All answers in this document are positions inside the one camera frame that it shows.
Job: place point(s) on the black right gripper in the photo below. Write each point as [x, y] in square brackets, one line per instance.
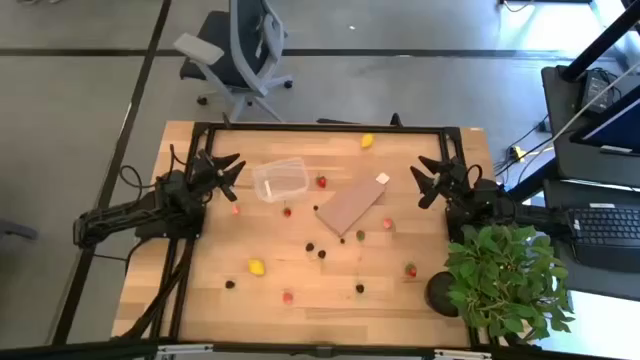
[455, 177]

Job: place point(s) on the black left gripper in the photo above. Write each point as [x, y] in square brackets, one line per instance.
[202, 167]

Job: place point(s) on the clear plastic tupperware container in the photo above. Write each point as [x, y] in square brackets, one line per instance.
[280, 182]

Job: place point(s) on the yellow toy lemon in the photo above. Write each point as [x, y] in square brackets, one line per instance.
[367, 141]
[256, 267]

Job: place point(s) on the red toy strawberry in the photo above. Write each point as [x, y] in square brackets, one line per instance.
[321, 181]
[287, 212]

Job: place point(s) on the dark toy plum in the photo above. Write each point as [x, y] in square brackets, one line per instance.
[359, 288]

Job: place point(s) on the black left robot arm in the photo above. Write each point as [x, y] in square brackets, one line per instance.
[115, 217]

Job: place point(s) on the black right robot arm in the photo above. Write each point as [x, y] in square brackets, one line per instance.
[530, 215]

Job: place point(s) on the yellow plug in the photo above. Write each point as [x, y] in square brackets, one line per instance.
[516, 151]

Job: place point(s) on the black plant pot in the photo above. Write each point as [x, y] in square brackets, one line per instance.
[437, 295]

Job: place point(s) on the grey office chair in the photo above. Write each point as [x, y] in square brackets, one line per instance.
[245, 50]

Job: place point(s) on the green leafy plant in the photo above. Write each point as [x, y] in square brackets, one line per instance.
[505, 280]

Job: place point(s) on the dark grey desk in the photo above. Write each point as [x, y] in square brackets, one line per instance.
[555, 110]
[555, 260]

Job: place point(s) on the white rod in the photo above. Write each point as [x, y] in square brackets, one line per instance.
[595, 102]

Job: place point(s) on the black keyboard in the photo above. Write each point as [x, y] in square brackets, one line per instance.
[605, 225]

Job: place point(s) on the black power adapter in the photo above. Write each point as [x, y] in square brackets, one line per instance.
[595, 87]

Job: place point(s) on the dark computer monitor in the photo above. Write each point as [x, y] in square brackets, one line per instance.
[620, 125]

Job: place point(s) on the black aluminium crossbar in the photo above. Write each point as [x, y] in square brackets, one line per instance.
[320, 351]

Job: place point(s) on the grey chair leg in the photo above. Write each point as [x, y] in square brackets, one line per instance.
[17, 230]

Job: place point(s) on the black aluminium table frame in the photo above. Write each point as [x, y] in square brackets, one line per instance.
[325, 128]

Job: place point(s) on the black rig post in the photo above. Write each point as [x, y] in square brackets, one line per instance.
[600, 41]

